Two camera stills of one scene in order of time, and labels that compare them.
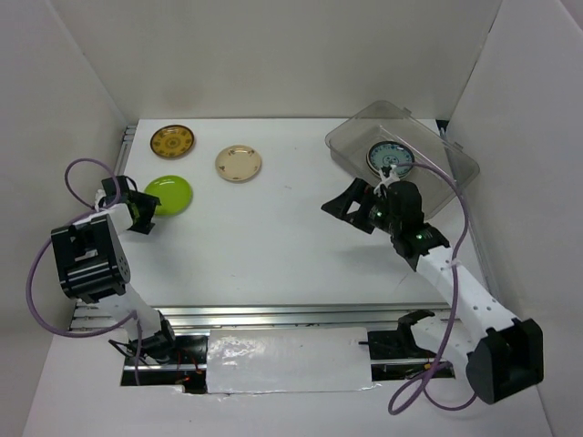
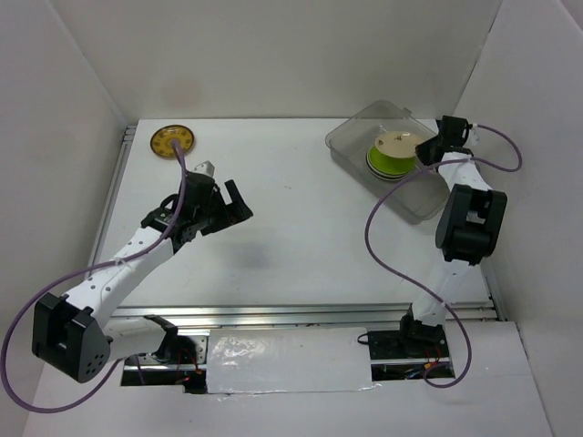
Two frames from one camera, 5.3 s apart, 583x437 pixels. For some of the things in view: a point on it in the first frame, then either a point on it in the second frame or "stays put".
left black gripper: [148, 202] to [238, 209]
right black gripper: [359, 191] to [422, 150]
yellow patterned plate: [171, 140] stays put
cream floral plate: [238, 163] to [398, 144]
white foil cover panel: [281, 360] stays put
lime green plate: [175, 194] to [393, 165]
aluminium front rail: [101, 318] stays put
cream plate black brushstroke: [379, 175] to [398, 151]
